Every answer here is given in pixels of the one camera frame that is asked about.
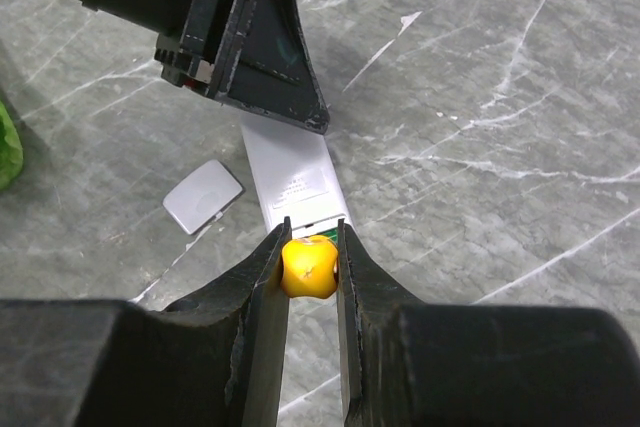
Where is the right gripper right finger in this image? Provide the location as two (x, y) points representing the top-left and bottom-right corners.
(337, 223), (639, 426)

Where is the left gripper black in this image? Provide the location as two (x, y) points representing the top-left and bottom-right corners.
(78, 0), (329, 135)

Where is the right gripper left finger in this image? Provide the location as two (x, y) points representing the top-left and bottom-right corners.
(1, 223), (292, 426)

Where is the white remote control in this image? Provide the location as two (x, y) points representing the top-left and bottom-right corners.
(241, 114), (351, 238)

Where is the yellow handled screwdriver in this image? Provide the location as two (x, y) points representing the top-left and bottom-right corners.
(281, 235), (338, 299)

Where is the grey battery cover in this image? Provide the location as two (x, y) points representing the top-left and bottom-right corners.
(162, 160), (243, 235)

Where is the green battery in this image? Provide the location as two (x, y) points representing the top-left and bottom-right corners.
(321, 228), (338, 244)

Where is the loose green cabbage leaf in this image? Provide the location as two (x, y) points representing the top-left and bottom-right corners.
(0, 103), (24, 190)

